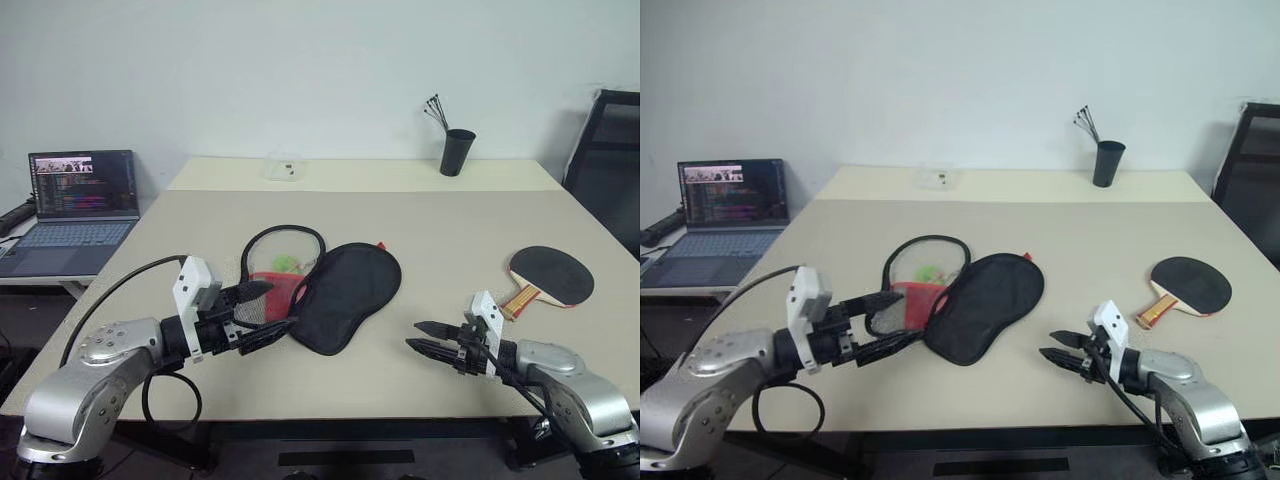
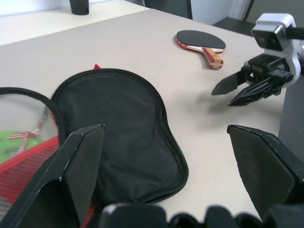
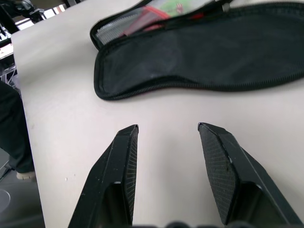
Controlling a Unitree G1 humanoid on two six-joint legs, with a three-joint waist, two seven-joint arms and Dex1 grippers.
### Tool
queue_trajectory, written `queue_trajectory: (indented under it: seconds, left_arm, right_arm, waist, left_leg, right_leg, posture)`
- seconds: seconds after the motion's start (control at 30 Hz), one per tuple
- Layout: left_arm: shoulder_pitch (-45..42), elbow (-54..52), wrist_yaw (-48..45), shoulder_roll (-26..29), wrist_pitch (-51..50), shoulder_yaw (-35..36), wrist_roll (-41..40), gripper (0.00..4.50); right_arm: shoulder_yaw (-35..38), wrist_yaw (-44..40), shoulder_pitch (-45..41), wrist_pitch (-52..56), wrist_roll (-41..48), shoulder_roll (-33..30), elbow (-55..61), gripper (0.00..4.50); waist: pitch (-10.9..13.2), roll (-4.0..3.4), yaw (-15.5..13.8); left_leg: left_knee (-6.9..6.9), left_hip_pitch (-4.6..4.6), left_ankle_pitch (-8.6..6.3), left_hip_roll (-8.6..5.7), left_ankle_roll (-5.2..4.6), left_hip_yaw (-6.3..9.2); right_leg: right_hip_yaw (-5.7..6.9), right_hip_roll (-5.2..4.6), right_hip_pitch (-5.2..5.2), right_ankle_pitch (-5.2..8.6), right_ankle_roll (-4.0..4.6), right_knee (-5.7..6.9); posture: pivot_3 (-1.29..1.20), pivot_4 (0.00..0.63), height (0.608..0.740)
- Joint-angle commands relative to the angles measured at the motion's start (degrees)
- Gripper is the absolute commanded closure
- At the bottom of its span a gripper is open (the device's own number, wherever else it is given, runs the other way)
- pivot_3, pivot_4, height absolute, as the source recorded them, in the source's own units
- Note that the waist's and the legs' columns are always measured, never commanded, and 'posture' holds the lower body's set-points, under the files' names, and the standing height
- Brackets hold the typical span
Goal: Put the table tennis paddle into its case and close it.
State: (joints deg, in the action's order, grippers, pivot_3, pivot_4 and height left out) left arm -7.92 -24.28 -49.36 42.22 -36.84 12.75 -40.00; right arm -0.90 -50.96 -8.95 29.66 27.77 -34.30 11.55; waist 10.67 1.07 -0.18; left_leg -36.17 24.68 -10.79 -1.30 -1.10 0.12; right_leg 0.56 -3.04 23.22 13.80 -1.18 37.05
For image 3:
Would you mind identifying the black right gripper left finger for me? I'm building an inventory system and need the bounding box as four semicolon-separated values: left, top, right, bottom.
67;124;140;228

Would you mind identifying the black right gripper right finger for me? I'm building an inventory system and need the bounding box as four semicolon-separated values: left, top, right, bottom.
197;122;304;228

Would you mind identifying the red bag with mesh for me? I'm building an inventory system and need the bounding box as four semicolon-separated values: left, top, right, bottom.
89;0;304;101

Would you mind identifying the beige shoe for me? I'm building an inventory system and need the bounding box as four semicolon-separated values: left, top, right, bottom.
16;171;37;182

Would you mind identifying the person's dark trouser leg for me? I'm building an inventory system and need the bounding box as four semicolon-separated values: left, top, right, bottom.
0;81;36;174

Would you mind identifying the black camera tripod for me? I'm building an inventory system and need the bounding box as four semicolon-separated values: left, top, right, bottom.
0;0;47;33

